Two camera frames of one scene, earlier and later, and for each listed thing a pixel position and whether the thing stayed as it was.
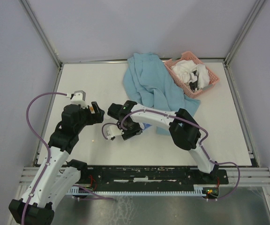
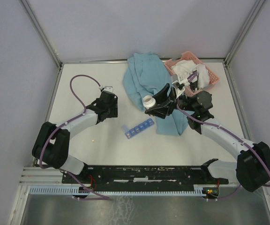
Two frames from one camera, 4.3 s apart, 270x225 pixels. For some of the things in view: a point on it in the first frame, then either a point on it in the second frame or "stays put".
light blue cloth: [147, 84] stays put
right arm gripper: [128, 134] to [161, 111]
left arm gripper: [98, 117] to [113, 113]
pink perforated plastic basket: [213, 80] stays put
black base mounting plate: [147, 176] stays put
